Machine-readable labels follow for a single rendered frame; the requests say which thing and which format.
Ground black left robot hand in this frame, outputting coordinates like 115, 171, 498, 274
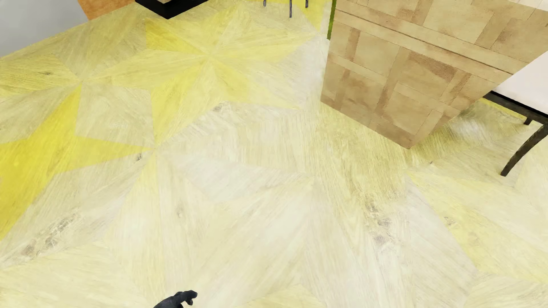
153, 290, 198, 308

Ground thin dark metal chair legs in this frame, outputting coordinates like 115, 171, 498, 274
262, 0, 310, 19

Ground white table with black legs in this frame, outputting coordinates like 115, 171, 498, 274
483, 58, 548, 177

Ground orange wooden panel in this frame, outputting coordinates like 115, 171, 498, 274
77, 0, 136, 21

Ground light wooden parquet cabinet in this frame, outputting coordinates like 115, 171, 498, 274
321, 0, 548, 149

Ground black furniture base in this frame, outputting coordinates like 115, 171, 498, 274
135, 0, 209, 20

